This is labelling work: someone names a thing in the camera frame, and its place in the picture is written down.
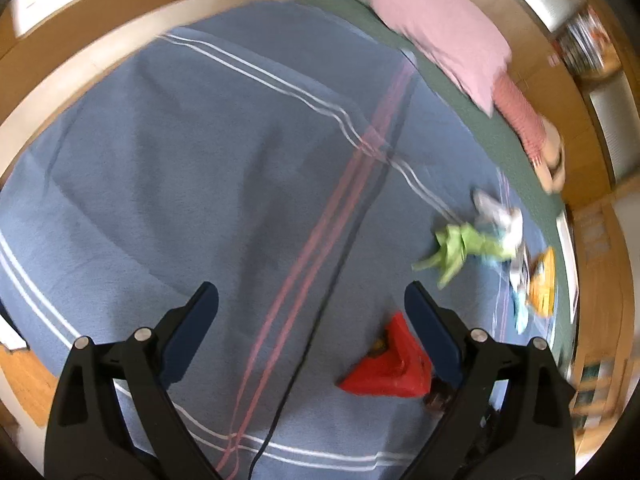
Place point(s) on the orange toy piece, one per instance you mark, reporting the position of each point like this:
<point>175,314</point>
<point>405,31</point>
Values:
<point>544,285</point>

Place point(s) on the wooden wall cabinet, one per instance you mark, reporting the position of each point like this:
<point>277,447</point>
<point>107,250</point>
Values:
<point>575,125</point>

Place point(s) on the pink pillow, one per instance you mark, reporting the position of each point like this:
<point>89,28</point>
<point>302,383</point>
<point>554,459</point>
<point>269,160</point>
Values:
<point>440,35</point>

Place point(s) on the white toy piece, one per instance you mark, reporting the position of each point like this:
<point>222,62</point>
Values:
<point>500,215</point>

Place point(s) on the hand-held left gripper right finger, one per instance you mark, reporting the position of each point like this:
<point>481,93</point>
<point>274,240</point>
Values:
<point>427,327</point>

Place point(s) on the blue plaid sheet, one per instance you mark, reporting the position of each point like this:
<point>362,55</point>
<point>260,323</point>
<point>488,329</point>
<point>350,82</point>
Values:
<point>175,185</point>

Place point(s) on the green toy figure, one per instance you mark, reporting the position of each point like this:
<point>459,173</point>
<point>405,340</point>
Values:
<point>457,247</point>

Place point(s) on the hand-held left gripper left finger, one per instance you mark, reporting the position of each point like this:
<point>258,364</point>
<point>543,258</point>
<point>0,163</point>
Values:
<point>192,322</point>

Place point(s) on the red toy piece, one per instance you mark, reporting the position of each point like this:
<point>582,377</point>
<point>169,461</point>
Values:
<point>395,370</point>

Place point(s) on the red striped plush toy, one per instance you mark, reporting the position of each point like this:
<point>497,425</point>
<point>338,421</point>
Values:
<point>520,115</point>

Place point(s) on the white tray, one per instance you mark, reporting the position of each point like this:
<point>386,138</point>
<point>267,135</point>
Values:
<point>565,245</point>

